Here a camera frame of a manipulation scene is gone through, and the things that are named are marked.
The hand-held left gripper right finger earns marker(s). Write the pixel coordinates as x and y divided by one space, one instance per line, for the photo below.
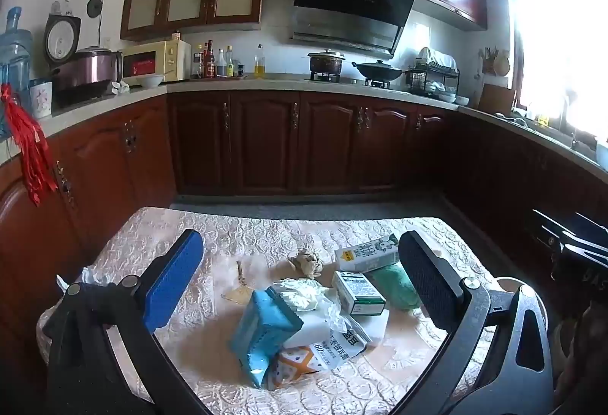
427 282

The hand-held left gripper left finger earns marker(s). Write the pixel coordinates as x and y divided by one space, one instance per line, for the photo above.
173 282

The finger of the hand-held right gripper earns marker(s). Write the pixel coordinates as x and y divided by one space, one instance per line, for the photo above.
546 225
591 225

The green and white milk carton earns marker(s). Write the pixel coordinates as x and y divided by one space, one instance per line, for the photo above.
368 253

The large white bucket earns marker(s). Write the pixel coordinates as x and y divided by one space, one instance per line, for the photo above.
508 283

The green and white box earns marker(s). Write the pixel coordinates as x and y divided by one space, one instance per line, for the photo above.
358 294

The blue plastic packet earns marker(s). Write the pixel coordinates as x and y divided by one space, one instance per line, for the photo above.
259 334

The white printed packet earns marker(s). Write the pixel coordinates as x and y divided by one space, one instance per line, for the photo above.
337 348

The brown paper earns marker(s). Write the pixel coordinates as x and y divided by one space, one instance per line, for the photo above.
306 263

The orange patterned packet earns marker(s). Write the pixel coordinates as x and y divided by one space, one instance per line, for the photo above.
294 365

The quilted cream table cloth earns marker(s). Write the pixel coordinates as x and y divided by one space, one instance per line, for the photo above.
237 229

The yellow sponge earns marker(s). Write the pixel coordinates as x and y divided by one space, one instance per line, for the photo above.
543 122

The wooden cutting board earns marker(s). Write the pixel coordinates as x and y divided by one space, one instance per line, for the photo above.
496 99

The white bowls beside rack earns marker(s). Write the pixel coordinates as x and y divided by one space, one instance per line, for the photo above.
453 99

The lower wooden cabinets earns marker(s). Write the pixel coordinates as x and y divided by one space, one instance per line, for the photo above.
266 144

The round woven trivet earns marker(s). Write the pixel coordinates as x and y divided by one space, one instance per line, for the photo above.
502 64

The chopstick holder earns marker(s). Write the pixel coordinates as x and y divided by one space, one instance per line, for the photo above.
489 61

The black dish rack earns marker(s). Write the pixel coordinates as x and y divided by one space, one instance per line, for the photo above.
432 73

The window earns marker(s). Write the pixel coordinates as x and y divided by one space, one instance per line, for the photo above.
555 30

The red tassel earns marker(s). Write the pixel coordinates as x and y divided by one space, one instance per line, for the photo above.
28 144

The white bowl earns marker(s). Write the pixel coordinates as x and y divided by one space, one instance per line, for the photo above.
152 81

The black wok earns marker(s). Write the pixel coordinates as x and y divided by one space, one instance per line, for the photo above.
377 70

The white capped dark bottle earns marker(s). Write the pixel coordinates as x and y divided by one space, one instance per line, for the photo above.
199 63

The cream microwave oven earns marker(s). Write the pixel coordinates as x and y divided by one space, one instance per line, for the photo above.
154 61

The red sauce bottle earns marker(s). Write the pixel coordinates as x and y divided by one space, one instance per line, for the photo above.
210 61

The floral white cup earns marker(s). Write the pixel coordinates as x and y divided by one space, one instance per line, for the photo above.
41 100

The yellow label bottle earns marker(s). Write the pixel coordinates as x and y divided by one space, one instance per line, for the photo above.
230 63

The gas stove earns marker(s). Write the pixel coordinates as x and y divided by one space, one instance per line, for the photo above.
327 77

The cooking oil bottle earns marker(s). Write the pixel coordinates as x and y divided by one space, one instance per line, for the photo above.
259 63

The dark cooking pot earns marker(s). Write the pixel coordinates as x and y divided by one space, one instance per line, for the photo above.
327 62

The rice cooker with open lid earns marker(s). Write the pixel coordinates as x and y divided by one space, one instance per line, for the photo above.
61 37

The black range hood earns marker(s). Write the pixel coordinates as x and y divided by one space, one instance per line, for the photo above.
351 11

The blue water jug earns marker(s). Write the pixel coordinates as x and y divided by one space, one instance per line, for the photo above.
14 49

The black hanging pan lid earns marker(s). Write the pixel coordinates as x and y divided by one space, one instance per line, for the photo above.
95 5

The glass door wall cabinets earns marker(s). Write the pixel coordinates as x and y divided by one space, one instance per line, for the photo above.
190 4

